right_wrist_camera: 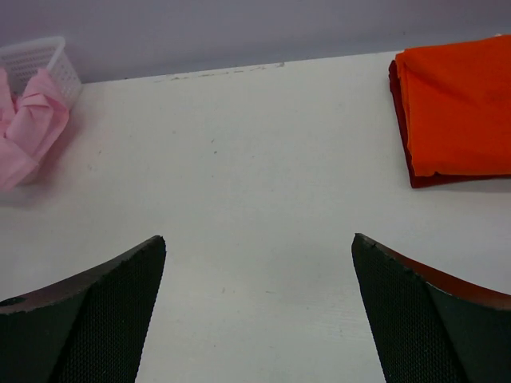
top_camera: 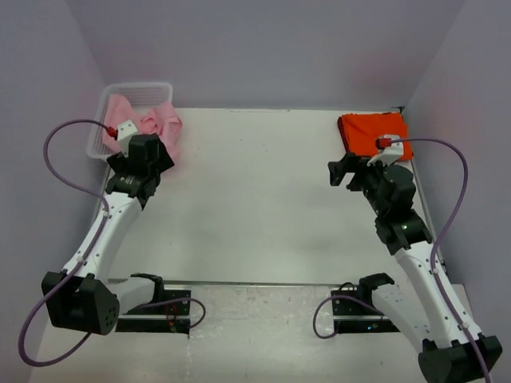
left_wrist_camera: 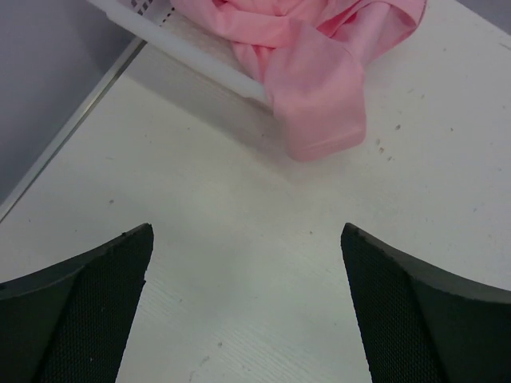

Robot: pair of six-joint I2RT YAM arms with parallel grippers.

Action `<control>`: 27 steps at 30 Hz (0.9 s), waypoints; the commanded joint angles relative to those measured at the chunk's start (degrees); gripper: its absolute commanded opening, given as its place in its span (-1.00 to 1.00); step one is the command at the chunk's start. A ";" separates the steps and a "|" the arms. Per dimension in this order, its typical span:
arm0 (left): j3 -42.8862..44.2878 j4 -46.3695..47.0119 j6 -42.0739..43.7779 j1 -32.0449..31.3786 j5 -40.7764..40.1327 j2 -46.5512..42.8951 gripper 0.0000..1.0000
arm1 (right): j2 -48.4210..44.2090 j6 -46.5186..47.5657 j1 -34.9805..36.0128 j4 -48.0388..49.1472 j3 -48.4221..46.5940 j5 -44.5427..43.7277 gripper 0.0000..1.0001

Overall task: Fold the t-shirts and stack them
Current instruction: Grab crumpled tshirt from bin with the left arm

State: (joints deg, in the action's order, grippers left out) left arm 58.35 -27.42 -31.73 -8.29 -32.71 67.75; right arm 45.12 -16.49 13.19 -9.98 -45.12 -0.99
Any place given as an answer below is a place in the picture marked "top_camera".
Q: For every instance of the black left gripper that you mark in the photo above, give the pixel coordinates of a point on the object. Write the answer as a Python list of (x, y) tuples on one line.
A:
[(163, 162)]

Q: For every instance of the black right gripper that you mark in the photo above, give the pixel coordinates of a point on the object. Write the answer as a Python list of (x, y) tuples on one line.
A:
[(350, 162)]

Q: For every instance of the pink t shirt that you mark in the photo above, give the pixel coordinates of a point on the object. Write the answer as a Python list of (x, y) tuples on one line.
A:
[(162, 120)]

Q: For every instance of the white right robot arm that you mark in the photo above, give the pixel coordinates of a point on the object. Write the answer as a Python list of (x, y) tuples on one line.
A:
[(451, 347)]

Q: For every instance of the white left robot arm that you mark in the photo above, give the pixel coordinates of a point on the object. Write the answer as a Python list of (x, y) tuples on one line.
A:
[(79, 296)]

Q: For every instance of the orange folded t shirt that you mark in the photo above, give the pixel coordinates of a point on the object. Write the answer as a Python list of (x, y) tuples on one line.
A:
[(362, 130)]

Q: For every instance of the white plastic basket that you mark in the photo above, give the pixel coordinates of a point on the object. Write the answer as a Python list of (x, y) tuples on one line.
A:
[(143, 96)]

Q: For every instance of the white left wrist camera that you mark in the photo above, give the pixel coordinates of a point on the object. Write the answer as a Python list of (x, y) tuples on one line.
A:
[(125, 132)]

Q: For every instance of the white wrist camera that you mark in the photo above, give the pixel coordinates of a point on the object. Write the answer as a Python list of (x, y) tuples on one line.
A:
[(390, 149), (125, 132)]

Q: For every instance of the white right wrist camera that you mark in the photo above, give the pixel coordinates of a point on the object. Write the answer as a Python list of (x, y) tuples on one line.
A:
[(390, 149)]

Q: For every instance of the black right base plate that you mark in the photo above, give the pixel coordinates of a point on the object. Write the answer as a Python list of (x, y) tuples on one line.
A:
[(351, 318)]

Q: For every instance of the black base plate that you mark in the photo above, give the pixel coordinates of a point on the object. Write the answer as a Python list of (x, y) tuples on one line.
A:
[(170, 319), (351, 318)]

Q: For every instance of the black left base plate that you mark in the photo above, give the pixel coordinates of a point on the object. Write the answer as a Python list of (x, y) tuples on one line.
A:
[(170, 319)]

